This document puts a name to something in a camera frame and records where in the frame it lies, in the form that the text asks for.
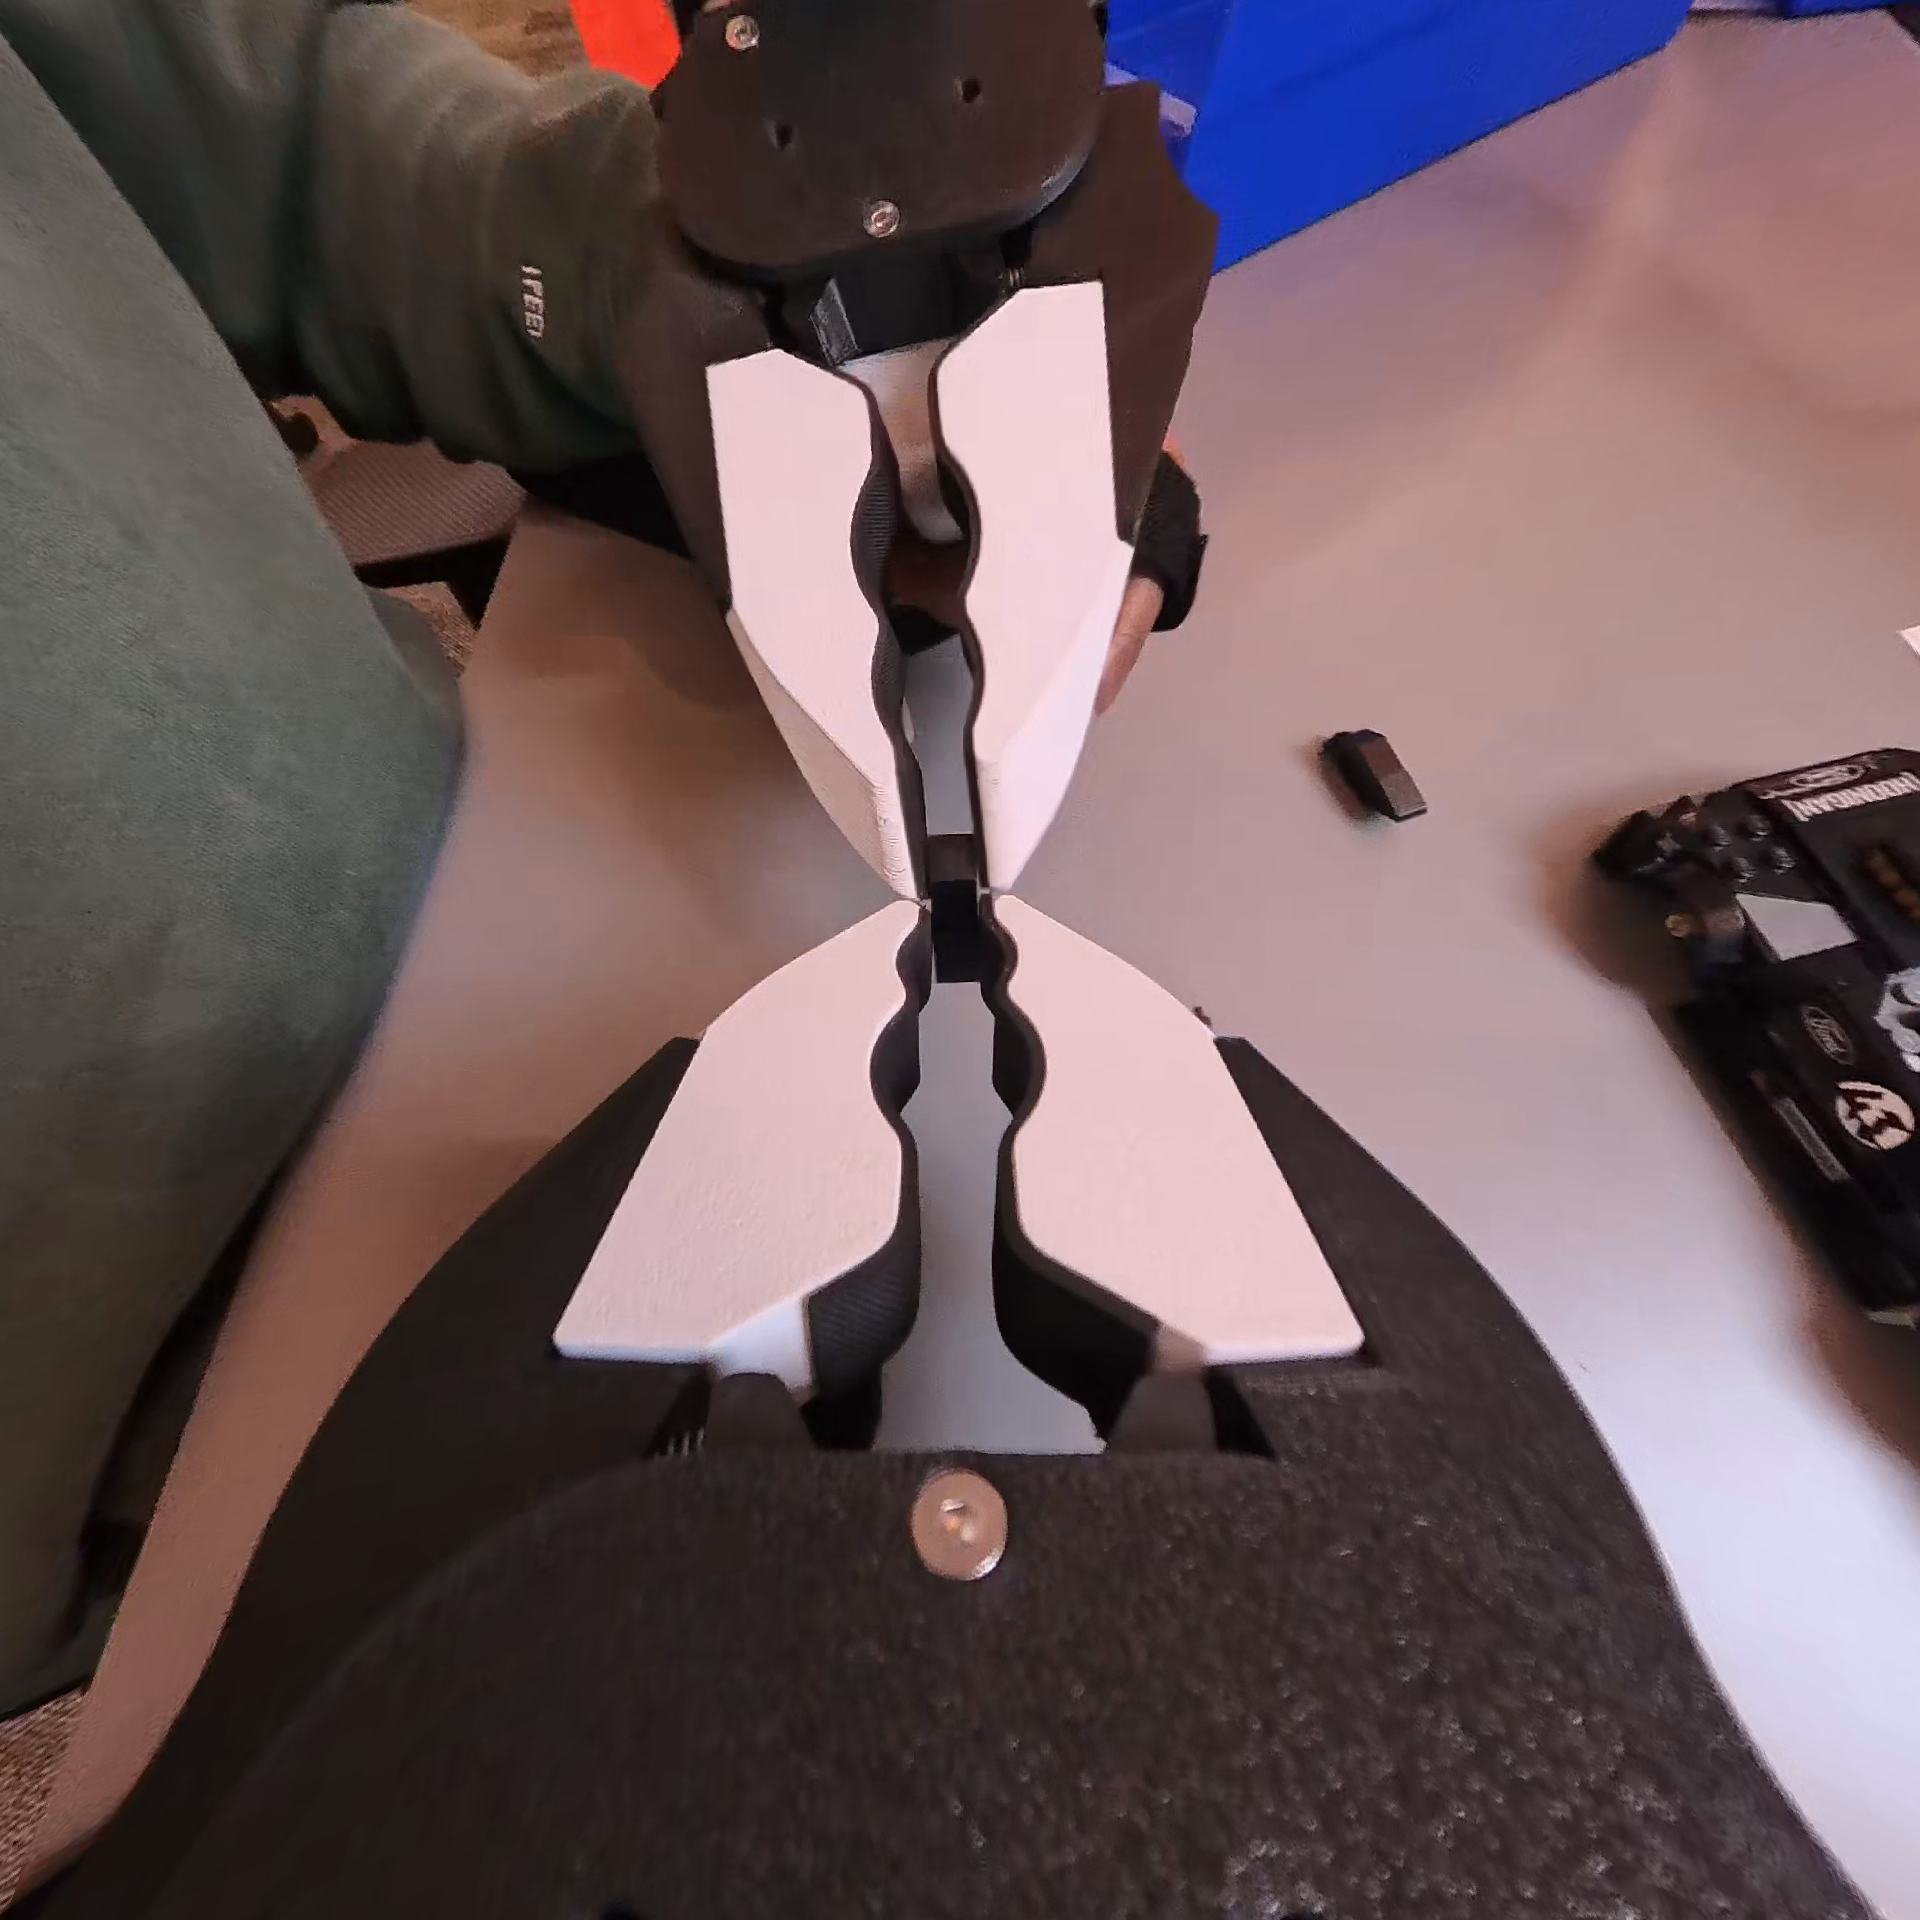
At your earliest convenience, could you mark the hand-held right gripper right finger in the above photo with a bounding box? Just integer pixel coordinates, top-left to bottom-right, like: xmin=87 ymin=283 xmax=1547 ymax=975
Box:
xmin=991 ymin=901 xmax=1367 ymax=1444

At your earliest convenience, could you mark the long black lego piece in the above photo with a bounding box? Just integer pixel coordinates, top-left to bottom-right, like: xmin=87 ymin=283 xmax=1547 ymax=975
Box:
xmin=1320 ymin=727 xmax=1432 ymax=824

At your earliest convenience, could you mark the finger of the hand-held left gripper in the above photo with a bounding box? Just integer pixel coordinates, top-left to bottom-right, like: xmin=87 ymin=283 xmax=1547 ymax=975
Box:
xmin=940 ymin=283 xmax=1131 ymax=898
xmin=707 ymin=352 xmax=929 ymax=903

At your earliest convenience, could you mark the black lego car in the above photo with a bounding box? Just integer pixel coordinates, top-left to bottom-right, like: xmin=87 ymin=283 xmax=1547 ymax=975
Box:
xmin=1591 ymin=748 xmax=1920 ymax=1328

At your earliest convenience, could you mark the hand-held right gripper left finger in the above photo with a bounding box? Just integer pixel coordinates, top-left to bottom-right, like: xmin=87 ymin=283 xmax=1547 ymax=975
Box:
xmin=554 ymin=901 xmax=935 ymax=1411

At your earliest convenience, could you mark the orange striped object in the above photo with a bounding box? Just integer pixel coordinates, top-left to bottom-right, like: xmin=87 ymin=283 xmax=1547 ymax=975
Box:
xmin=567 ymin=0 xmax=688 ymax=93

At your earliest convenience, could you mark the blue storage bin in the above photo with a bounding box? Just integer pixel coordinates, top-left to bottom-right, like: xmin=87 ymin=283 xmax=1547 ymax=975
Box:
xmin=1105 ymin=0 xmax=1701 ymax=275

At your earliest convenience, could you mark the person's left hand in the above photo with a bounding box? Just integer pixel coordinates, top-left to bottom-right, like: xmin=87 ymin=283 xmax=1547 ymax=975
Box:
xmin=1099 ymin=576 xmax=1170 ymax=725

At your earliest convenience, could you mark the small black lego piece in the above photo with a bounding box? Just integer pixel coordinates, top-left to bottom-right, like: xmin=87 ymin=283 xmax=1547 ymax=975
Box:
xmin=919 ymin=830 xmax=996 ymax=989

